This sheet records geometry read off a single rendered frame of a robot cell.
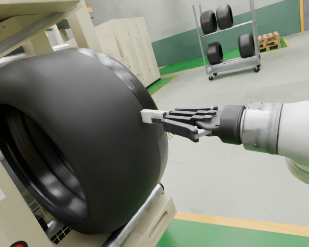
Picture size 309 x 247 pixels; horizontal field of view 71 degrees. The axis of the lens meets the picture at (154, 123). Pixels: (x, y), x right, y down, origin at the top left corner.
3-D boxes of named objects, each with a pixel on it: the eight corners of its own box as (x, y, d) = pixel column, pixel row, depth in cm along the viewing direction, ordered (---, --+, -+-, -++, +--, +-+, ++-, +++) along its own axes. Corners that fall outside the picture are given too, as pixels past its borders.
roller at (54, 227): (36, 236, 71) (32, 235, 74) (44, 246, 72) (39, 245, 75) (109, 172, 97) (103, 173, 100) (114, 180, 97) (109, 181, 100)
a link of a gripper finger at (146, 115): (168, 124, 51) (167, 125, 50) (144, 121, 55) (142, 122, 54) (166, 112, 49) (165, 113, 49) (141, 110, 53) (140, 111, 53)
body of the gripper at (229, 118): (250, 98, 42) (204, 97, 47) (239, 117, 36) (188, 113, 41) (249, 132, 45) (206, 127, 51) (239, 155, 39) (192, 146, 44)
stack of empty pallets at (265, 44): (282, 47, 733) (280, 34, 718) (252, 54, 777) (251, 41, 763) (279, 42, 835) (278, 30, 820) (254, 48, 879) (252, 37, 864)
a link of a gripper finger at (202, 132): (223, 131, 43) (215, 145, 39) (197, 128, 46) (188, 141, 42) (222, 120, 42) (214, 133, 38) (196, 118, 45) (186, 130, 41)
